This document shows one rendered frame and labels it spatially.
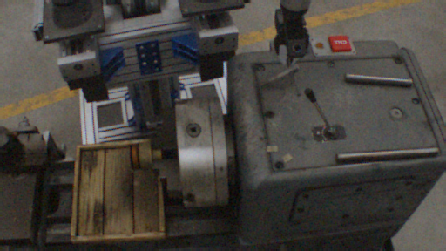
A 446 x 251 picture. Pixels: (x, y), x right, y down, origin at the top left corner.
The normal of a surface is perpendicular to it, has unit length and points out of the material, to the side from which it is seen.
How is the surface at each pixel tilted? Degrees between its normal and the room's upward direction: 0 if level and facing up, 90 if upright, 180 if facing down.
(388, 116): 0
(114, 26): 0
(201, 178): 59
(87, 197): 0
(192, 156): 36
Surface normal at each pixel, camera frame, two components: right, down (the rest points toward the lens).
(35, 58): 0.00, -0.58
